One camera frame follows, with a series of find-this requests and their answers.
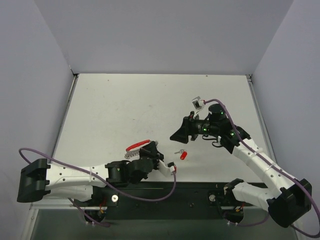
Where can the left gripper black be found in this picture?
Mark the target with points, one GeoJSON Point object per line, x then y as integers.
{"type": "Point", "coordinates": [152, 152]}

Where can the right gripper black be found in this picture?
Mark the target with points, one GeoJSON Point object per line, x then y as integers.
{"type": "Point", "coordinates": [187, 127]}

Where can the metal key holder red handle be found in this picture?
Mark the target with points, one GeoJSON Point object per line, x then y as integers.
{"type": "Point", "coordinates": [145, 148]}

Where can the small key red cap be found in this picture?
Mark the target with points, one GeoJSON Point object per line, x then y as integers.
{"type": "Point", "coordinates": [183, 153]}

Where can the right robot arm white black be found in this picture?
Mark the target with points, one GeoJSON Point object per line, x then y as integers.
{"type": "Point", "coordinates": [285, 198]}

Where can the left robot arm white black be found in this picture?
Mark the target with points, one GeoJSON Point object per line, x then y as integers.
{"type": "Point", "coordinates": [40, 178]}

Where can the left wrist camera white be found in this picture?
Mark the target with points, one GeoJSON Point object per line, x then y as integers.
{"type": "Point", "coordinates": [167, 169]}

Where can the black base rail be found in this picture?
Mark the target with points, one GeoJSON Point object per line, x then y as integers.
{"type": "Point", "coordinates": [157, 200]}

